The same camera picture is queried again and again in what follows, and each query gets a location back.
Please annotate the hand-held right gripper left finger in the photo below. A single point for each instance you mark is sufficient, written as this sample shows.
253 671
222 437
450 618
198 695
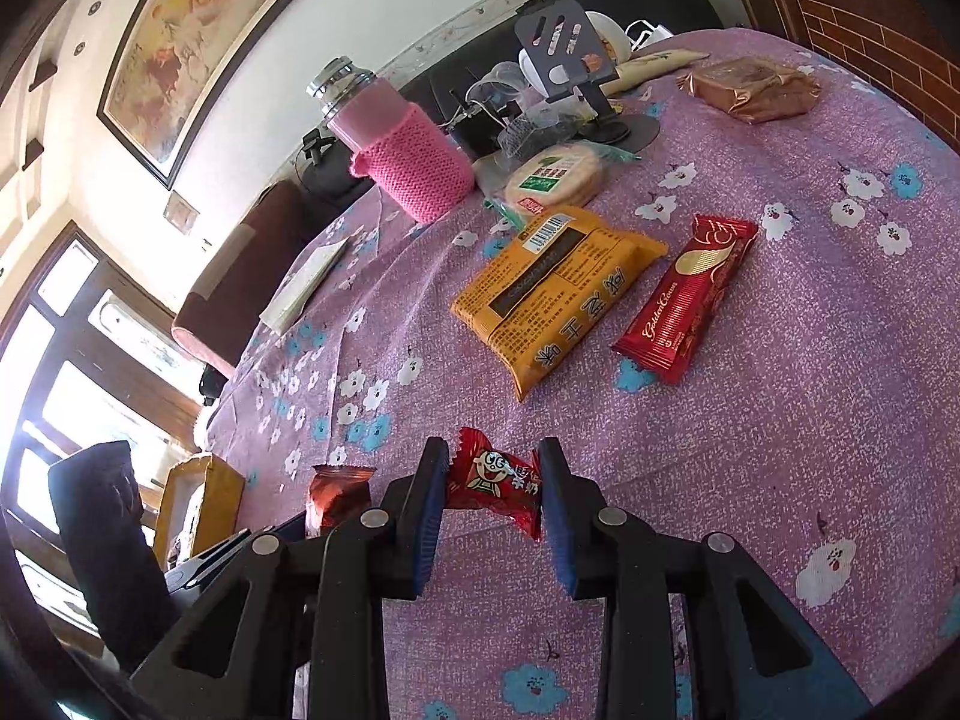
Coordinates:
431 525

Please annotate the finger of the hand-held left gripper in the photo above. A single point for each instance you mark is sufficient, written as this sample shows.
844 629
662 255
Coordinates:
217 559

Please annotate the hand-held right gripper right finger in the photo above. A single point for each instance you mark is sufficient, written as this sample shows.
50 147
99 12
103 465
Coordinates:
559 532

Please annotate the yellow cardboard box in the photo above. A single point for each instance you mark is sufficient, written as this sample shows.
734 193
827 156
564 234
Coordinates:
221 499

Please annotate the red candy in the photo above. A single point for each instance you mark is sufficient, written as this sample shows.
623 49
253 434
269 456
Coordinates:
495 480

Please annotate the shiny copper red packet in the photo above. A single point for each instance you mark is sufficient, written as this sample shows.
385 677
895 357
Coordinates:
341 499

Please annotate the wooden framed window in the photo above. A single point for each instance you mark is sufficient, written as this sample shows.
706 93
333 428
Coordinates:
82 360

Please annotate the purple floral tablecloth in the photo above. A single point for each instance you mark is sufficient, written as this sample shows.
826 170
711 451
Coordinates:
750 427

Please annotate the orange biscuit packet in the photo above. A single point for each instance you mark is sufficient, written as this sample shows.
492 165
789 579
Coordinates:
555 300

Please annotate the red wafer packet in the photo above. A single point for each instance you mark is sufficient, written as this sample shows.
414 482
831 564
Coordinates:
686 292

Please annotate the brown padded chair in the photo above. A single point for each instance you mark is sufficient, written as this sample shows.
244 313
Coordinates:
240 277

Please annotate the round rice cracker packet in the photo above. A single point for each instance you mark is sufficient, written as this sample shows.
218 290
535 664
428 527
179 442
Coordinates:
551 176

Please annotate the bottle with pink knitted sleeve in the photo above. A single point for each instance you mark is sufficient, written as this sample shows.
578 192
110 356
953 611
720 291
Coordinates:
412 150

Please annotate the clear plastic bag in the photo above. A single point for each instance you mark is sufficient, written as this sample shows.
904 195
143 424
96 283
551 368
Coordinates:
544 127

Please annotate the clear plastic cup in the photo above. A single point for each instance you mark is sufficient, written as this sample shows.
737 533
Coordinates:
499 82

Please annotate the long beige packet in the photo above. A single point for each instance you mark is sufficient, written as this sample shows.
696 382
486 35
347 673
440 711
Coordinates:
652 67

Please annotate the brown bread packet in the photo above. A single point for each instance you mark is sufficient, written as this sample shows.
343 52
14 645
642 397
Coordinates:
754 86

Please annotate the dark metal phone stand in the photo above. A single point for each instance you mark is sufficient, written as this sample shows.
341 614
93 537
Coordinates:
555 45

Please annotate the white bowl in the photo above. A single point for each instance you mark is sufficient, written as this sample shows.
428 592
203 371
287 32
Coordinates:
611 34

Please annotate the black sofa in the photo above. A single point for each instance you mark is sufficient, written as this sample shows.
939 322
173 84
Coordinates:
660 4

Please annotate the wooden cabinet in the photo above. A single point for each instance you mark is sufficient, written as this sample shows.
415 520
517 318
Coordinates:
870 22

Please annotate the wall light switch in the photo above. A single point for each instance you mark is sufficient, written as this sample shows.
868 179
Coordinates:
181 211

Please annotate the framed wall painting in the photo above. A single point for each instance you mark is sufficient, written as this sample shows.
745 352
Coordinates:
195 37

